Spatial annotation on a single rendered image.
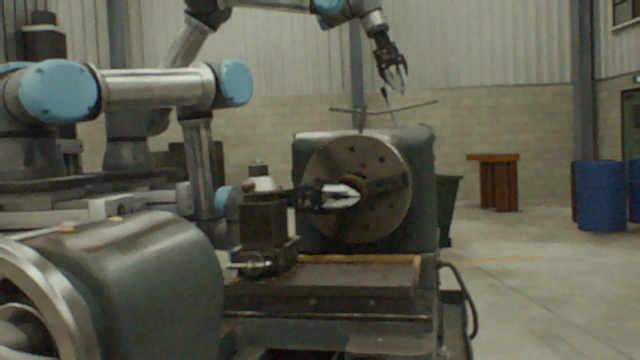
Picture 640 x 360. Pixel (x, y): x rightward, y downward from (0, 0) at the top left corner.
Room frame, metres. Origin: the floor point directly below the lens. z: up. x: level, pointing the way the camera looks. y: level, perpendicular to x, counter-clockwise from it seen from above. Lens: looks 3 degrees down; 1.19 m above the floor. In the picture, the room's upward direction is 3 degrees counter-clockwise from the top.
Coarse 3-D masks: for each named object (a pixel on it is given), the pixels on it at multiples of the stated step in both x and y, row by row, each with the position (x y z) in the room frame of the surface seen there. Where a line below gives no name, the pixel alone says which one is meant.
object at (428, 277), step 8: (440, 248) 2.14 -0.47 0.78; (424, 256) 1.65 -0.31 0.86; (432, 256) 1.64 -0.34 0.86; (424, 264) 1.65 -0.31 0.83; (432, 264) 1.65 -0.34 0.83; (424, 272) 1.65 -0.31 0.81; (432, 272) 1.65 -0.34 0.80; (424, 280) 1.65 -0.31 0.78; (432, 280) 1.65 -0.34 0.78; (440, 304) 2.13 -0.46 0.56; (440, 312) 2.03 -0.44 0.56; (440, 320) 1.94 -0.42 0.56; (440, 328) 1.86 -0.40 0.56; (440, 336) 1.70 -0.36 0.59; (440, 344) 1.70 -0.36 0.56
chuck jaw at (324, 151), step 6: (324, 150) 1.52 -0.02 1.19; (330, 150) 1.56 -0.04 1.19; (318, 156) 1.52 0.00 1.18; (324, 156) 1.52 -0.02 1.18; (330, 156) 1.51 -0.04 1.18; (324, 162) 1.52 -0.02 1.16; (330, 162) 1.51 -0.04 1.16; (336, 162) 1.50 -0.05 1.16; (324, 168) 1.52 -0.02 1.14; (330, 168) 1.50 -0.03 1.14; (336, 168) 1.49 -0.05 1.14; (342, 168) 1.50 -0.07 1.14; (330, 174) 1.49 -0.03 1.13; (336, 174) 1.47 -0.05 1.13; (342, 174) 1.47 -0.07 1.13; (348, 174) 1.51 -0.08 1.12
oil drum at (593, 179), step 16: (576, 176) 7.15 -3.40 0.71; (592, 176) 6.89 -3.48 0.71; (608, 176) 6.81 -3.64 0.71; (624, 176) 6.87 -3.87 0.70; (576, 192) 7.17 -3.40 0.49; (592, 192) 6.89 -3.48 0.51; (608, 192) 6.81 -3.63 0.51; (624, 192) 6.86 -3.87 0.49; (592, 208) 6.89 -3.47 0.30; (608, 208) 6.80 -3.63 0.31; (624, 208) 6.85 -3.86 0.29; (592, 224) 6.90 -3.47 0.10; (608, 224) 6.81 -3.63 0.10; (624, 224) 6.85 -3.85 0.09
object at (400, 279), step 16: (224, 272) 1.02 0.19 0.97; (304, 272) 0.99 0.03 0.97; (320, 272) 0.99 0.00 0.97; (336, 272) 0.98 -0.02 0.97; (352, 272) 0.97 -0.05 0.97; (368, 272) 0.97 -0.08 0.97; (384, 272) 0.96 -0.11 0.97; (400, 272) 0.95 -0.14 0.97; (224, 288) 0.93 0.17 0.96; (240, 288) 0.92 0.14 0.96; (256, 288) 0.92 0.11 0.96; (272, 288) 0.91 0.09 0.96; (288, 288) 0.90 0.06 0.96; (304, 288) 0.90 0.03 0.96; (320, 288) 0.89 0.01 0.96; (336, 288) 0.88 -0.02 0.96; (352, 288) 0.88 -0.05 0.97; (368, 288) 0.87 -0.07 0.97; (384, 288) 0.87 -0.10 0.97; (400, 288) 0.86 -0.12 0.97; (224, 304) 0.93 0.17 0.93; (240, 304) 0.93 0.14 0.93; (256, 304) 0.92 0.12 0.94; (272, 304) 0.91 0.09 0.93; (288, 304) 0.91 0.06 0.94; (304, 304) 0.90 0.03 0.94; (320, 304) 0.89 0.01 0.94; (336, 304) 0.89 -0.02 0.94; (352, 304) 0.88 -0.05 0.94; (368, 304) 0.87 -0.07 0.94; (384, 304) 0.87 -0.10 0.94; (400, 304) 0.86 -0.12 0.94
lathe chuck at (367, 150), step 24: (336, 144) 1.55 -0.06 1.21; (360, 144) 1.53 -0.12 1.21; (384, 144) 1.52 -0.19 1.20; (312, 168) 1.57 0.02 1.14; (360, 168) 1.54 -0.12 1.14; (384, 168) 1.52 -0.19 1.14; (408, 168) 1.55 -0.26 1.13; (384, 192) 1.52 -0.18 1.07; (408, 192) 1.51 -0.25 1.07; (312, 216) 1.57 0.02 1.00; (360, 216) 1.54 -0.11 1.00; (384, 216) 1.52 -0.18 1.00; (360, 240) 1.54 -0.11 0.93
